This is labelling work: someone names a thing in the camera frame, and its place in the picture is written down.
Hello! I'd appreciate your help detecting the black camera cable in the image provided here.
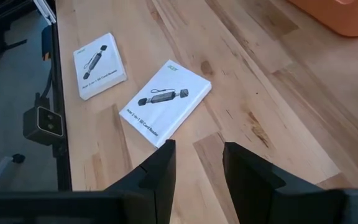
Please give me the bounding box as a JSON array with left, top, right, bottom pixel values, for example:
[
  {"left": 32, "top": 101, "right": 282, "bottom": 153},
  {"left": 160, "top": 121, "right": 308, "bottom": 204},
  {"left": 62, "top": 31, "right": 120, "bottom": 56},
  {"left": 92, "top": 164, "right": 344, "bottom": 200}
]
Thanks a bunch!
[{"left": 34, "top": 67, "right": 54, "bottom": 108}]

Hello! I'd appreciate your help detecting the orange plastic bin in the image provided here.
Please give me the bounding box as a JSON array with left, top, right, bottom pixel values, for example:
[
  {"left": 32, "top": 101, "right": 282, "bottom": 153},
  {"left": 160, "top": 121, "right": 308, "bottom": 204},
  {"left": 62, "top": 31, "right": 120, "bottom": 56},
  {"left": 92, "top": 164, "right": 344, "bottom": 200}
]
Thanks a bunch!
[{"left": 287, "top": 0, "right": 358, "bottom": 37}]

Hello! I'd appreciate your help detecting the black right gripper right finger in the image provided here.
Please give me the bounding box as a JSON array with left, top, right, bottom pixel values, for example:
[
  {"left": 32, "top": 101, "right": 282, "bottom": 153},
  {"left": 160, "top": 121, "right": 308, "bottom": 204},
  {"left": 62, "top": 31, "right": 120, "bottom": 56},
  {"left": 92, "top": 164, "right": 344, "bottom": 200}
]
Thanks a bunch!
[{"left": 222, "top": 141, "right": 323, "bottom": 224}]

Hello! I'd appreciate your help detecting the black table edge rail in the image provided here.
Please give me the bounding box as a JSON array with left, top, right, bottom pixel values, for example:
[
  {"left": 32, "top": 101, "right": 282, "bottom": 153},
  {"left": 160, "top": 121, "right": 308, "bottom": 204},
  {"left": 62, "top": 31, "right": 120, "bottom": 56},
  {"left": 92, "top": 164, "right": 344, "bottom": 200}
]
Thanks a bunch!
[{"left": 50, "top": 0, "right": 73, "bottom": 191}]

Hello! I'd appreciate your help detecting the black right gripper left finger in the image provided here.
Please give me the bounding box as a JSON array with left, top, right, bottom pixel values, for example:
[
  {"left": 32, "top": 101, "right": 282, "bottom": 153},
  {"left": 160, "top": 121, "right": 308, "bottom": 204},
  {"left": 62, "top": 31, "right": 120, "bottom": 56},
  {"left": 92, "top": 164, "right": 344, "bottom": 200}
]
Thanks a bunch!
[{"left": 104, "top": 139, "right": 177, "bottom": 224}]

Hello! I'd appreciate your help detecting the black tag with orange stripes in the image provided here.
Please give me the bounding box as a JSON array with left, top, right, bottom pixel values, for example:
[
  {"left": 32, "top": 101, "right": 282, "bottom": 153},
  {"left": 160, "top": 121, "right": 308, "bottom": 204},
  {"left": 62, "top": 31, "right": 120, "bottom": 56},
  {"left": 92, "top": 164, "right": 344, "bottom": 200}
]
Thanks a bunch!
[{"left": 40, "top": 25, "right": 53, "bottom": 62}]

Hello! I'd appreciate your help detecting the white Acer card reader box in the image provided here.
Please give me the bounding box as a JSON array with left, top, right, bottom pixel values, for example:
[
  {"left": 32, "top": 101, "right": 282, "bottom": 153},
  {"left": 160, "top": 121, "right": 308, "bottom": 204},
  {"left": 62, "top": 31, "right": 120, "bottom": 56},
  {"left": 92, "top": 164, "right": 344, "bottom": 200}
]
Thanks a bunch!
[
  {"left": 119, "top": 59, "right": 213, "bottom": 149},
  {"left": 73, "top": 32, "right": 127, "bottom": 101}
]

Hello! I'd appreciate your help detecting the white aluminium extrusion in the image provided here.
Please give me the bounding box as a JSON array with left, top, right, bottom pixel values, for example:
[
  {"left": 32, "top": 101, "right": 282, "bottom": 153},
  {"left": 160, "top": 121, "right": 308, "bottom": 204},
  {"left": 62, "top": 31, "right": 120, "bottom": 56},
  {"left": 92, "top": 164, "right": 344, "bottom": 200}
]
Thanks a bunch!
[{"left": 32, "top": 0, "right": 57, "bottom": 25}]

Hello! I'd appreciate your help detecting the black table-level camera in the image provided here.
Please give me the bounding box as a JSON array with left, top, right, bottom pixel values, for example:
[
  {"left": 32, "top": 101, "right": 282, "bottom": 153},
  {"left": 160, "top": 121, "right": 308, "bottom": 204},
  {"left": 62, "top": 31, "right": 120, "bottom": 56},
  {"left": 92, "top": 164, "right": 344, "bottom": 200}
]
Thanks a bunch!
[{"left": 22, "top": 105, "right": 65, "bottom": 146}]

